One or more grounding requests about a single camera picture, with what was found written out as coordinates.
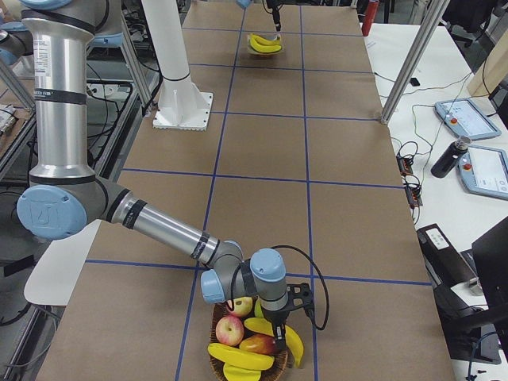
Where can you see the aluminium frame post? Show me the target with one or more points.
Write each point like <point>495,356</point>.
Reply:
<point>414,55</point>

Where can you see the small black puck device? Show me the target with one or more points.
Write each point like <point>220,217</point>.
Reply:
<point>414,82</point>

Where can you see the near teach pendant tablet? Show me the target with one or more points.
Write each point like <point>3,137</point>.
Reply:
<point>483,171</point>

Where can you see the teach pendant tablet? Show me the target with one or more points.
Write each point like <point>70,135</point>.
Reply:
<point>464,118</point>
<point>483,171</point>

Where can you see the wicker fruit basket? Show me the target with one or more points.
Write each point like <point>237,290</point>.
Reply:
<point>224,371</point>

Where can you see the yellow banana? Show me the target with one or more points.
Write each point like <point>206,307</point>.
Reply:
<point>240,358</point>
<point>258,40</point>
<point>264,51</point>

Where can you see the red mango fruit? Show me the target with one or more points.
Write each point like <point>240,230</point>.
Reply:
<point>259,343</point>

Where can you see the green pear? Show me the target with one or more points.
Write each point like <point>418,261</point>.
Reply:
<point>258,311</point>

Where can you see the black desktop box white label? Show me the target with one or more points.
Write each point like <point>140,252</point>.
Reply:
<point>447,268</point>

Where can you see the red yellow apple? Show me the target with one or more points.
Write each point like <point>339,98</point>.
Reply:
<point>229,330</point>

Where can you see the black water bottle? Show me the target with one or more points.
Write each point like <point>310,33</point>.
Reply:
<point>450,157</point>

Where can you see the far teach pendant tablet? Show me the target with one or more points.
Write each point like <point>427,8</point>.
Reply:
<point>464,118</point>

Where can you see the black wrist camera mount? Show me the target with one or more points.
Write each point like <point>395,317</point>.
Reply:
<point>300,296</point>

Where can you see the yellow banana in basket front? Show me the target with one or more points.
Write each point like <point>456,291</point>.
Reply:
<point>240,358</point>

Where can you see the yellow banana basket right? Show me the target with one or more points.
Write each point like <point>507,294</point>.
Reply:
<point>295,345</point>

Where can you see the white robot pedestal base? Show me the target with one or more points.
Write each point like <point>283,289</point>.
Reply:
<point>181,105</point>

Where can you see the grey square plate orange rim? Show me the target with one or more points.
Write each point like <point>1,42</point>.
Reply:
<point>266,36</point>

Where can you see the yellow banana basket middle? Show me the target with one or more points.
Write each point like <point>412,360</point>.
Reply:
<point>259,325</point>

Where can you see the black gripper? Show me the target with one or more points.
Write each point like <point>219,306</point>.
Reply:
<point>275,317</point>
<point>273,8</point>

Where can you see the red fire extinguisher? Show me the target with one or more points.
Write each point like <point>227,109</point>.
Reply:
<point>369,16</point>

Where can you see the black computer monitor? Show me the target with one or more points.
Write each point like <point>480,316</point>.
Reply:
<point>490,256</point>

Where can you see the yellow banana basket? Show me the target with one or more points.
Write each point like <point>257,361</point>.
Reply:
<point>295,345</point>
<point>259,325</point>

